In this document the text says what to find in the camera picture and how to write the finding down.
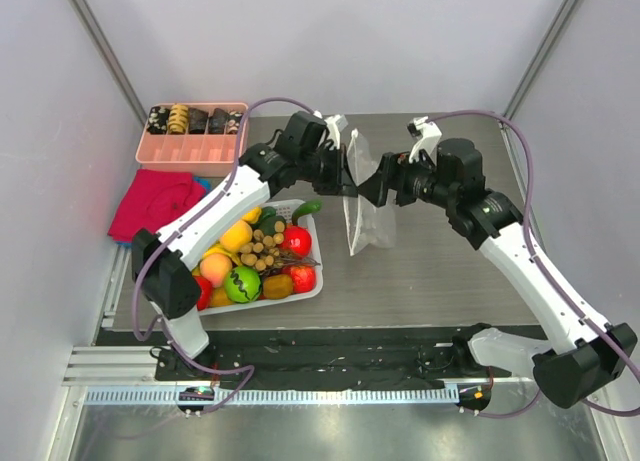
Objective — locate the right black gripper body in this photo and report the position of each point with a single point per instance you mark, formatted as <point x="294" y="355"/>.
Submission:
<point x="391" y="177"/>

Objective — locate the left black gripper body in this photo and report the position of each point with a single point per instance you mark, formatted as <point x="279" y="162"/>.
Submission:
<point x="323" y="169"/>

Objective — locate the clear dotted zip bag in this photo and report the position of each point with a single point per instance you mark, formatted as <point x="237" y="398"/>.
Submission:
<point x="366" y="224"/>

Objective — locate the yellow bell pepper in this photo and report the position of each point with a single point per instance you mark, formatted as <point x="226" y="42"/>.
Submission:
<point x="252" y="217"/>

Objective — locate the green watermelon ball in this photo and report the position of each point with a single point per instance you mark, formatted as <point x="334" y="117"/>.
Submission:
<point x="242" y="285"/>

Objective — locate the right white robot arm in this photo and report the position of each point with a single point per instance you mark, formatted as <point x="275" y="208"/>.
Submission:
<point x="582" y="351"/>

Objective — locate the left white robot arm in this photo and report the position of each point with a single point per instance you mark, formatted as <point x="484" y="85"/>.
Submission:
<point x="309" y="149"/>

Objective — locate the white plastic basket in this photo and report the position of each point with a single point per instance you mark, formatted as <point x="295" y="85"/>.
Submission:
<point x="285" y="209"/>

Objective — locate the dark green small cucumber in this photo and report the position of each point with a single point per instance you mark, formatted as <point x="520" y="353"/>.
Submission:
<point x="266" y="213"/>

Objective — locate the shiny red apple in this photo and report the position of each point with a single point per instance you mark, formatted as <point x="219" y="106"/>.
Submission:
<point x="297" y="240"/>

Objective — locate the dark green avocado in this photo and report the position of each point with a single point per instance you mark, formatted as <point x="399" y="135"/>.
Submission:
<point x="273" y="225"/>

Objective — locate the wrinkled red pomegranate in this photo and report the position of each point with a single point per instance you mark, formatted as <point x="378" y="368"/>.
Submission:
<point x="304" y="277"/>

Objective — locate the black pink floral sock roll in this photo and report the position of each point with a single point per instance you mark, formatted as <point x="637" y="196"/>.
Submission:
<point x="233" y="122"/>

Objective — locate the brown longan bunch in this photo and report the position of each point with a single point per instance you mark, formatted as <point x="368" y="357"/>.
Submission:
<point x="263" y="253"/>

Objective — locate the black blue sock roll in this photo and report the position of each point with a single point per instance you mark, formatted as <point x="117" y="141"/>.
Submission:
<point x="217" y="122"/>

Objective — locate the pink divided tray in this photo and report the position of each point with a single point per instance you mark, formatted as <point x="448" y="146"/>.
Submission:
<point x="202" y="155"/>

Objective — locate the brown kiwi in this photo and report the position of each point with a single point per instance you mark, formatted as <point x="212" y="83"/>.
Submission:
<point x="277" y="287"/>

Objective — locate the yellow banana bunch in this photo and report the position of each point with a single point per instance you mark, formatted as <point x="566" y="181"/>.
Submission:
<point x="217" y="248"/>

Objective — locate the dark brown sock roll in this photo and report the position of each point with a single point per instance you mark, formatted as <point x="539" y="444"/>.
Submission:
<point x="197" y="121"/>

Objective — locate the yellow striped sock roll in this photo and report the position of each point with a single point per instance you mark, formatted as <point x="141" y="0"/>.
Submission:
<point x="178" y="119"/>

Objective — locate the orange yellow mango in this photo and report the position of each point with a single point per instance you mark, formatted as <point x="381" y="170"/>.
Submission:
<point x="219" y="298"/>

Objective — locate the magenta folded shirt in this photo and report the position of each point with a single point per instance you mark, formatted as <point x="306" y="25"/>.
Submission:
<point x="150" y="206"/>

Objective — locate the red tomato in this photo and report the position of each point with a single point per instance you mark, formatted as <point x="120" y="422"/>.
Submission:
<point x="206" y="291"/>

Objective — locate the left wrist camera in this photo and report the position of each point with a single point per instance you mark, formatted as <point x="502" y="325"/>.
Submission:
<point x="335" y="124"/>

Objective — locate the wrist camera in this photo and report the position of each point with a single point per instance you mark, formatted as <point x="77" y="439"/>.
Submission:
<point x="426" y="135"/>
<point x="335" y="124"/>

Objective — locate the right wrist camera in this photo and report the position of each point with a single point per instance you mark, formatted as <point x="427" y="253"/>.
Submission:
<point x="426" y="135"/>

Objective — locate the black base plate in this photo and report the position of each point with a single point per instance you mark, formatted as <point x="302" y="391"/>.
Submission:
<point x="332" y="359"/>

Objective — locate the white slotted cable duct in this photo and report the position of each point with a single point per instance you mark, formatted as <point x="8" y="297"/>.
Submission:
<point x="197" y="395"/>

